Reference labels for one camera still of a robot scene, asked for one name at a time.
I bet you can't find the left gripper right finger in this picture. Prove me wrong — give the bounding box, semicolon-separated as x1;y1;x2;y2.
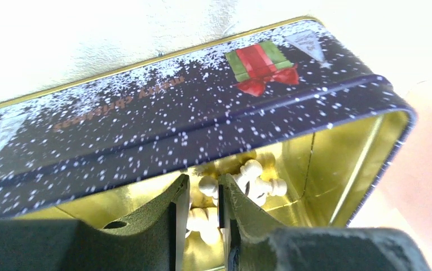
218;174;285;270

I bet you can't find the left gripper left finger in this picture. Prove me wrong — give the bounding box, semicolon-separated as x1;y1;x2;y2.
100;174;189;270

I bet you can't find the pile of light chess pieces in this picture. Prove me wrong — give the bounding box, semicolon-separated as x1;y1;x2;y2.
185;158;288;245

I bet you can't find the left gold tin tray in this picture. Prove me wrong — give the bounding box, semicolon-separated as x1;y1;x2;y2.
0;15;418;271

